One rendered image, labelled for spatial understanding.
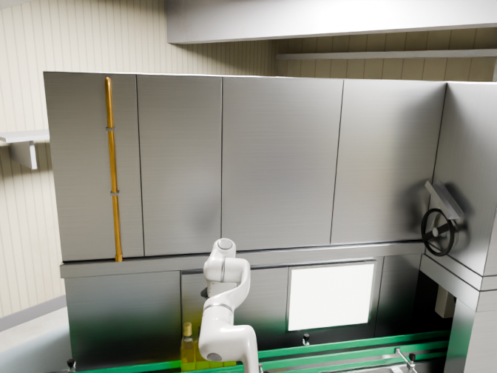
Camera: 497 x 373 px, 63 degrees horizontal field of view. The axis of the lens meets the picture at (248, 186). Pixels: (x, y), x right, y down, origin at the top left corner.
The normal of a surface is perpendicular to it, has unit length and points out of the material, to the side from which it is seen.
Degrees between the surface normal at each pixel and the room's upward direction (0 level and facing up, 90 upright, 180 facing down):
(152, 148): 90
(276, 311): 90
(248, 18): 90
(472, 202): 90
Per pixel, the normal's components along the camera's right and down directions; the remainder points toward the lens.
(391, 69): -0.68, 0.18
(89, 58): 0.74, 0.19
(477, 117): -0.98, 0.03
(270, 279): 0.20, 0.26
